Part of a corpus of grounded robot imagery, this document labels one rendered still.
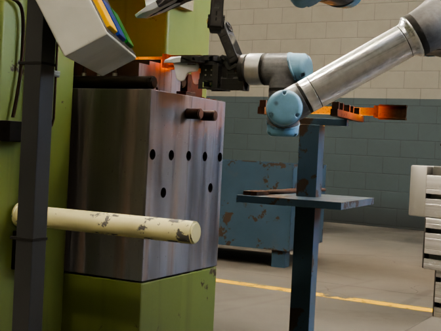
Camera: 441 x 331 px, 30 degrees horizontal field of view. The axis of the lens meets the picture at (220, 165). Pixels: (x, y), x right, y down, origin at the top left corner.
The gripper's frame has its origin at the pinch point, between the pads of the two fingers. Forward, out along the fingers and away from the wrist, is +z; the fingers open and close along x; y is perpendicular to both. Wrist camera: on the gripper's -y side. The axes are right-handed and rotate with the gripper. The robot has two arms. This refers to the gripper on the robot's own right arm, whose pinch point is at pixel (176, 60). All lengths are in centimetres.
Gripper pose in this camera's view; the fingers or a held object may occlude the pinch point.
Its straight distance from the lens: 206.6
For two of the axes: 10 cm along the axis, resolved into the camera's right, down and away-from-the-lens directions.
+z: -8.9, -0.5, 4.6
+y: -0.5, 10.0, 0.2
